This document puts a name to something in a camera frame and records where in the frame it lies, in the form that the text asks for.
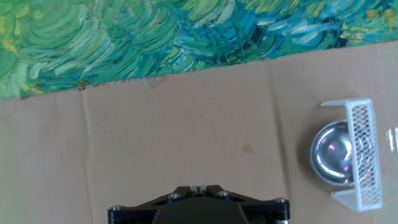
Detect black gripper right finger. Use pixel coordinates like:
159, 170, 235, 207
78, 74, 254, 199
198, 184, 290, 224

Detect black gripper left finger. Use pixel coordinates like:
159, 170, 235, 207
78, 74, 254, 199
108, 185, 199, 224

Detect small shiny metal plate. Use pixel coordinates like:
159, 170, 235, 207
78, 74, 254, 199
310, 119, 355, 187

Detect brown cardboard sheet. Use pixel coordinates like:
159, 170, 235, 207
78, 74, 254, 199
0, 40, 398, 224

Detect white mesh bridge stand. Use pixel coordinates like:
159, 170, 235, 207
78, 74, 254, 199
320, 97, 383, 213

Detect clear tape patch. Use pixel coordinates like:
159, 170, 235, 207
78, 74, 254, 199
384, 126, 398, 155

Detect painting print tablecloth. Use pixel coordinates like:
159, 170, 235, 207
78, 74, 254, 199
0, 0, 398, 100

